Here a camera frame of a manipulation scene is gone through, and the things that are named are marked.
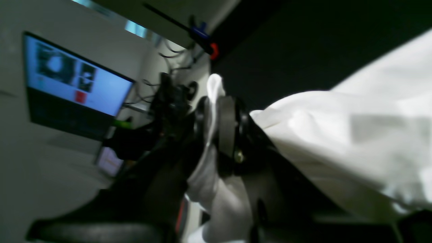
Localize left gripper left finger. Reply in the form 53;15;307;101
26;97;210;243

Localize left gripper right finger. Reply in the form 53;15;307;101
217;97;350;243

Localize white graphic t-shirt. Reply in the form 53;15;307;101
186;30;431;243

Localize laptop with blue screen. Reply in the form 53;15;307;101
22;32;135;140

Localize black table cloth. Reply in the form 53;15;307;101
210;0;431;110

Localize blue clamp far left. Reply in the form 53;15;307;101
143;3;220;60

